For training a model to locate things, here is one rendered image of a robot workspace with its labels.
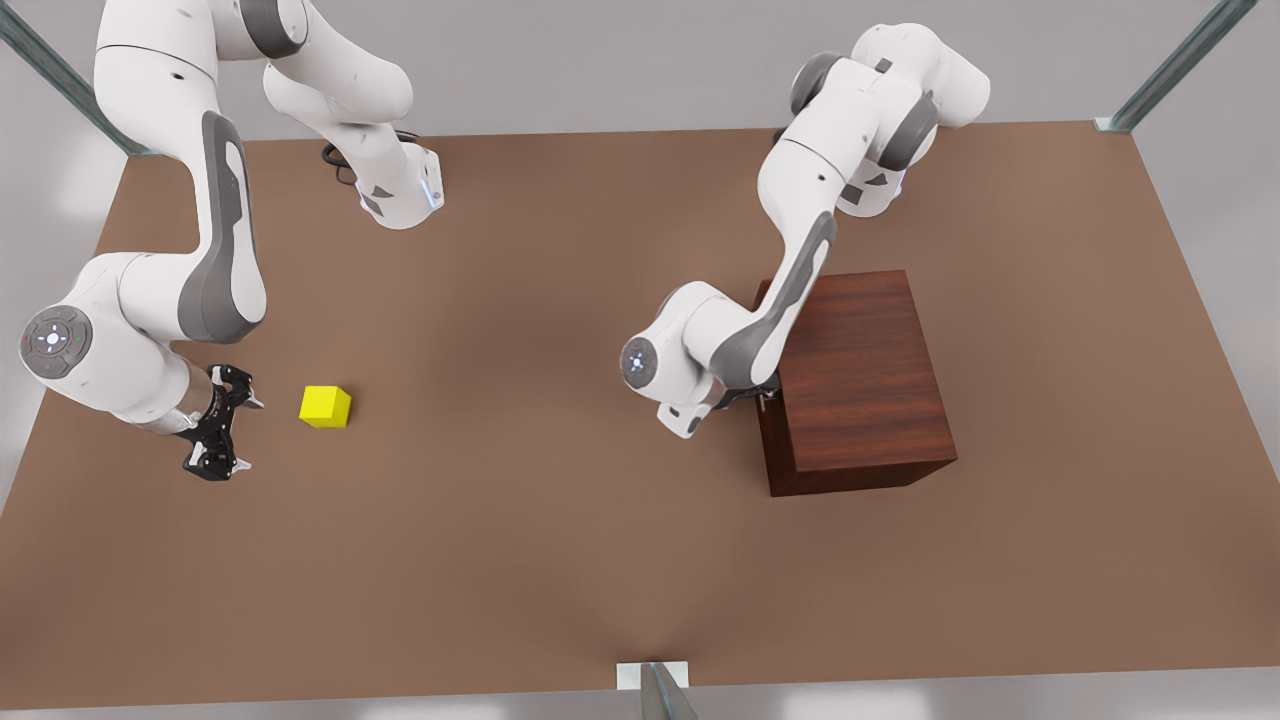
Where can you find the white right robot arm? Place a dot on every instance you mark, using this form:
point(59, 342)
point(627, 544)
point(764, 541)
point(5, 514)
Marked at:
point(150, 290)

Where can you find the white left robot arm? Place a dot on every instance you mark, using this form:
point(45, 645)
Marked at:
point(800, 180)

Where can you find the yellow cube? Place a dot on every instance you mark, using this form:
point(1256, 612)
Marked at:
point(325, 405)

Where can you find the dark brown wooden box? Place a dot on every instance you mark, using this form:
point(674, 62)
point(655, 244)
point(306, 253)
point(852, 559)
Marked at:
point(860, 380)

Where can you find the silver frame post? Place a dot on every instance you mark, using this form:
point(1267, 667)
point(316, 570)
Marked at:
point(1170, 70)
point(60, 75)
point(660, 692)

